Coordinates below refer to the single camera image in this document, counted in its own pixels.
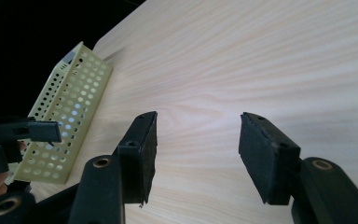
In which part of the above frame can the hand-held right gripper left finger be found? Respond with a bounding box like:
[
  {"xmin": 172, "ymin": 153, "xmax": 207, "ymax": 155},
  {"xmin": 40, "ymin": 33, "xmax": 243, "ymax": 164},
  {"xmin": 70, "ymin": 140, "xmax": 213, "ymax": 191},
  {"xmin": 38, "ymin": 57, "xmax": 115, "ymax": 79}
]
[{"xmin": 117, "ymin": 110, "xmax": 158, "ymax": 205}]

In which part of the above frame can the pale yellow perforated basket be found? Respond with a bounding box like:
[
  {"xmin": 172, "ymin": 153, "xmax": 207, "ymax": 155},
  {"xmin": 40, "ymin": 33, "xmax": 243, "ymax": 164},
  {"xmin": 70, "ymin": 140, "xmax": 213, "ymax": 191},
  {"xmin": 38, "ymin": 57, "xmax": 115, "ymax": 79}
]
[{"xmin": 5, "ymin": 41, "xmax": 114, "ymax": 185}]

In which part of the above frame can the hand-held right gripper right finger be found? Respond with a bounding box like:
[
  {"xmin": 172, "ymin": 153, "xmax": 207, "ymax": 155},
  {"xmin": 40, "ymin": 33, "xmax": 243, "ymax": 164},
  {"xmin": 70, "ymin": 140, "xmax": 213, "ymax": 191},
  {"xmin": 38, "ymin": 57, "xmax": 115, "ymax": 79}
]
[{"xmin": 238, "ymin": 111, "xmax": 302, "ymax": 206}]

